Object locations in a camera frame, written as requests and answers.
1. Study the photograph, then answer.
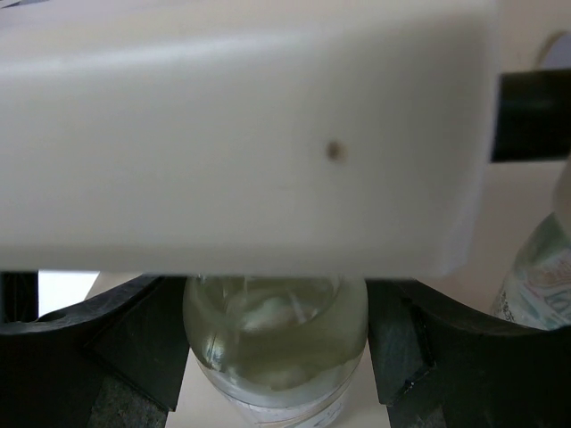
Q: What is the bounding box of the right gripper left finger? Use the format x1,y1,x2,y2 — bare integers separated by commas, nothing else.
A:
1,276,189,427

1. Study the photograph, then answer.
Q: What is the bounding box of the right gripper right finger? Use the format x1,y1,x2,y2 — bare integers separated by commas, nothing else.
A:
367,280,570,427

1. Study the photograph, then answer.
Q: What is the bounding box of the clear bottle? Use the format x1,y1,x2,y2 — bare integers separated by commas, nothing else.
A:
183,276,368,427
490,162,570,330

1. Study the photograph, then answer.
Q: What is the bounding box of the beige three-tier shelf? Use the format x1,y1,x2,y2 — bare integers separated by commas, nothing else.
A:
0,0,571,428

